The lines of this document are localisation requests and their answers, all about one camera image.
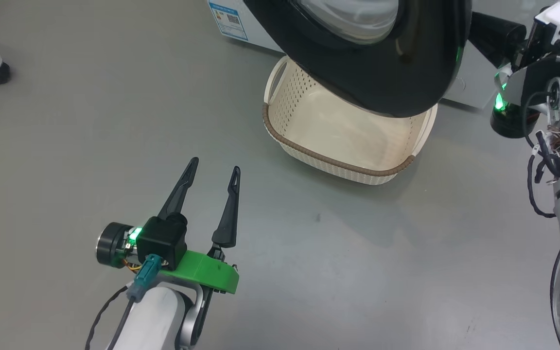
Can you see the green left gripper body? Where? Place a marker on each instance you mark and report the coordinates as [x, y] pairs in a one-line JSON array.
[[207, 272]]

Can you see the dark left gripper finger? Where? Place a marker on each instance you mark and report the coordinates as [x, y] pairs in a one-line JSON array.
[[180, 194], [229, 223]]

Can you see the black round glass washer door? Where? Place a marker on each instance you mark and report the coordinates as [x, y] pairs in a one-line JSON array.
[[406, 73]]

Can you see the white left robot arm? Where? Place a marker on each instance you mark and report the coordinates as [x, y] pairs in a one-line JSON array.
[[153, 321]]

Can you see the white front-load washing machine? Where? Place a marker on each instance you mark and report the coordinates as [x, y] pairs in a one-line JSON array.
[[472, 85]]

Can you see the cream perforated laundry basket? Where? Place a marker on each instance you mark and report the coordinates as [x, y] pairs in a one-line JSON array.
[[338, 141]]

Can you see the blue energy label sticker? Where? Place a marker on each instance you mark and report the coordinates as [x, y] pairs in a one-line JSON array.
[[229, 19]]

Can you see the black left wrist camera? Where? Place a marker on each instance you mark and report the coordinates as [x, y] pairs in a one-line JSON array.
[[163, 238]]

